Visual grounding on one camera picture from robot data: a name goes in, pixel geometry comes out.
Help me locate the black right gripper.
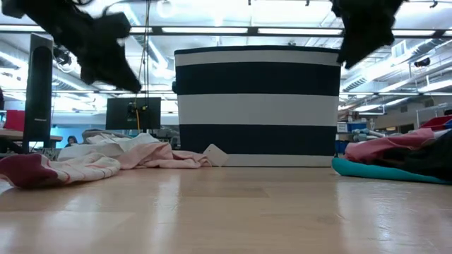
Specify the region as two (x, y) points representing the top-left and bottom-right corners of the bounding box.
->
(331, 0), (405, 70)

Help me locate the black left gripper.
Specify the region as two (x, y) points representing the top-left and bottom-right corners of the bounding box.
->
(20, 0), (143, 95)

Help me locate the white garment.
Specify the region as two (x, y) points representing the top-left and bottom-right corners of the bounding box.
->
(57, 133), (162, 162)

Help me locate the salmon pink garment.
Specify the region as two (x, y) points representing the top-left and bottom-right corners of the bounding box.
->
(344, 128), (437, 164)

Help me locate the pink striped sock maroon toe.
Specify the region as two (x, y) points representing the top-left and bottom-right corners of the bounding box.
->
(0, 152), (121, 190)

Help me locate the black monitor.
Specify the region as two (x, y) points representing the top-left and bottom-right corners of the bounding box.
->
(105, 97), (162, 131)

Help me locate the light blue garment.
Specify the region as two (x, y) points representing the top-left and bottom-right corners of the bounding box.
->
(81, 128), (132, 145)

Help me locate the tall black tower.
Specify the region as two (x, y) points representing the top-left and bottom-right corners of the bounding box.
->
(23, 33), (54, 153)

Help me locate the blue bin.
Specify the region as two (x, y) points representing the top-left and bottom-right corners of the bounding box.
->
(337, 121), (368, 133)

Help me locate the red box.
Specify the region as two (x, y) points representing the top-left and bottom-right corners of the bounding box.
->
(3, 109), (26, 132)

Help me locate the navy white striped fabric basket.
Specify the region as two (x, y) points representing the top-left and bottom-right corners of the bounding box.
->
(172, 44), (342, 168)

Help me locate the red bin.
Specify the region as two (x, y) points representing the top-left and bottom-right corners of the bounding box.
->
(419, 115), (452, 131)

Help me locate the wooden desk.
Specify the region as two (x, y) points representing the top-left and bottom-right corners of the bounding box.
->
(0, 128), (64, 153)

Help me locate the teal sock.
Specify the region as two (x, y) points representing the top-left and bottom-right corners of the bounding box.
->
(331, 157), (452, 186)

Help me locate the black garment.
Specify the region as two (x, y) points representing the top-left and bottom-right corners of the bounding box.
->
(374, 129), (452, 181)

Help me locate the black camera on mount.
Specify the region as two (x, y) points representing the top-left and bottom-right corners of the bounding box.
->
(52, 47), (73, 67)

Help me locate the hanging black cable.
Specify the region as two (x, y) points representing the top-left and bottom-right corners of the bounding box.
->
(133, 0), (153, 131)

